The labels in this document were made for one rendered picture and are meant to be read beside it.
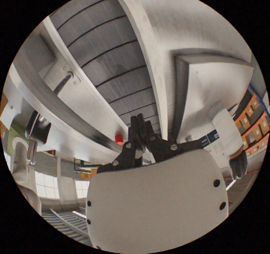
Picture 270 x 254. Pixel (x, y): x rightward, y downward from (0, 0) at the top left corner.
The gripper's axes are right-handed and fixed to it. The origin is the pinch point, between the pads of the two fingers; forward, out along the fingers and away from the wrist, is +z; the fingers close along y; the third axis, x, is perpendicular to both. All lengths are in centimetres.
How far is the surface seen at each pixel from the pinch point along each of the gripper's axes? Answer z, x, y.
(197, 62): 5.0, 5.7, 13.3
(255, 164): -147, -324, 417
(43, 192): -113, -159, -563
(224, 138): 0.2, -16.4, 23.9
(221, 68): 5.3, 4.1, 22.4
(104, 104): 5.7, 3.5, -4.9
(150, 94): 6.1, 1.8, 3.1
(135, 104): 6.4, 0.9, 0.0
